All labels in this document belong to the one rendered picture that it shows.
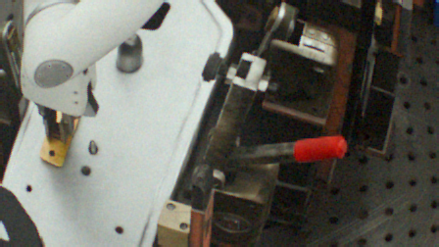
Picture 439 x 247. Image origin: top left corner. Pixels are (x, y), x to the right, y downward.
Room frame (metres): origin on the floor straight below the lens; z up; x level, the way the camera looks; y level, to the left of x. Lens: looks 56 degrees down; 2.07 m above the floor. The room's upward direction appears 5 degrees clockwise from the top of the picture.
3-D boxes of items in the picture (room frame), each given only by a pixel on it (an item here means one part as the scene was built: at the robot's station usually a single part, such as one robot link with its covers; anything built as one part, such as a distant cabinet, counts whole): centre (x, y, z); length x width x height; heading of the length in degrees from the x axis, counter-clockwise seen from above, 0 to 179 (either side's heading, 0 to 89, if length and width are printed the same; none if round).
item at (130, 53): (0.79, 0.11, 1.02); 0.03 x 0.03 x 0.07
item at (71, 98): (0.68, 0.18, 1.14); 0.10 x 0.07 x 0.11; 76
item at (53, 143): (0.68, 0.18, 1.01); 0.08 x 0.04 x 0.01; 166
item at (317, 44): (0.79, -0.09, 0.88); 0.11 x 0.09 x 0.37; 77
